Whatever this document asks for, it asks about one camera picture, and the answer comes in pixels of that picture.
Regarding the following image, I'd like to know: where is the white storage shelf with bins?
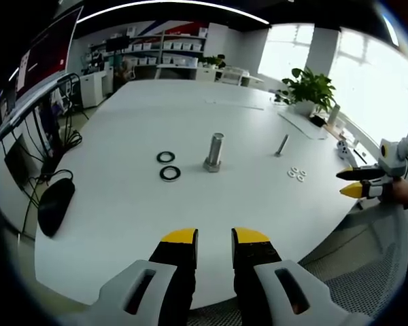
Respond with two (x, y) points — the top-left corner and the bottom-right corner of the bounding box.
(88, 32), (208, 81)

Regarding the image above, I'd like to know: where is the white cylindrical bottle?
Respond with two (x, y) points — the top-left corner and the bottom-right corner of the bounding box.
(327, 103), (341, 125)

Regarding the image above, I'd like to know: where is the black cable bundle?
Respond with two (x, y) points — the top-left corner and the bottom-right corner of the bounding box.
(18, 76), (84, 235)

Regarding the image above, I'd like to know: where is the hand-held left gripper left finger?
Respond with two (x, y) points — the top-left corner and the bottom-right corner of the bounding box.
(94, 228), (199, 326)

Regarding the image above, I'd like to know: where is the black ring washer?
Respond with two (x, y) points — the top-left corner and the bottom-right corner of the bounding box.
(156, 151), (177, 164)
(159, 165), (182, 182)

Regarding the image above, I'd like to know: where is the large threaded stud bolt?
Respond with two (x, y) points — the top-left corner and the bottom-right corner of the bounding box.
(203, 132), (226, 173)

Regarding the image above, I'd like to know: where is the thin threaded bolt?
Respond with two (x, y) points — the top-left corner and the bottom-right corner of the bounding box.
(274, 134), (290, 158)

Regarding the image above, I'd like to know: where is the white cabinet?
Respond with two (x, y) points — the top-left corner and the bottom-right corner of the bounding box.
(78, 70), (108, 109)

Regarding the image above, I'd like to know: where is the green potted plant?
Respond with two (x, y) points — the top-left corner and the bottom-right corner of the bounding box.
(275, 67), (337, 116)

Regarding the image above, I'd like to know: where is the white game controller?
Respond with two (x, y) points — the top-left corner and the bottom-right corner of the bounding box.
(337, 140), (351, 160)

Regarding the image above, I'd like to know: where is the dark monitor screen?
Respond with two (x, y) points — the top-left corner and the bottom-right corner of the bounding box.
(15, 5), (84, 103)

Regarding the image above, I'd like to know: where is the white paper sheet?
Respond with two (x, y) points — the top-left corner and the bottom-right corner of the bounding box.
(277, 111), (329, 141)

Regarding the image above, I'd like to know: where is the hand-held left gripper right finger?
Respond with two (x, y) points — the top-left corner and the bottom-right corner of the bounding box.
(231, 227), (364, 326)

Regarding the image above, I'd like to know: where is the black computer mouse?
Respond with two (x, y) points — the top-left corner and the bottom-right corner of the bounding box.
(37, 177), (76, 238)

